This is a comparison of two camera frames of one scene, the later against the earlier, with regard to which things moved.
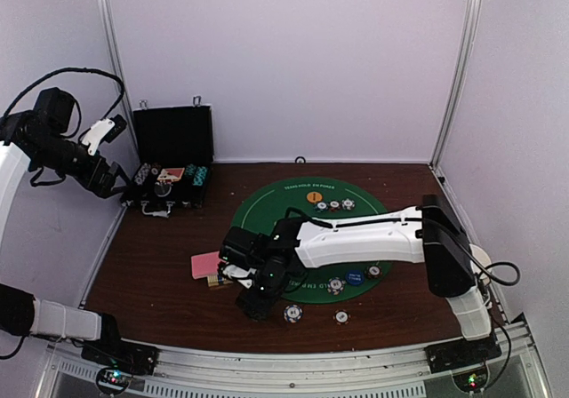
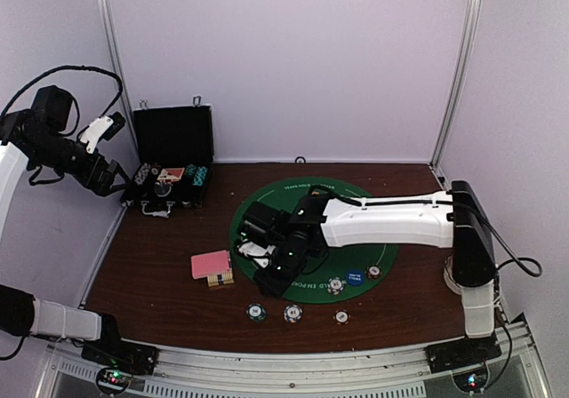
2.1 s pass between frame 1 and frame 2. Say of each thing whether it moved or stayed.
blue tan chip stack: stayed
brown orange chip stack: stayed
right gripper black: moved
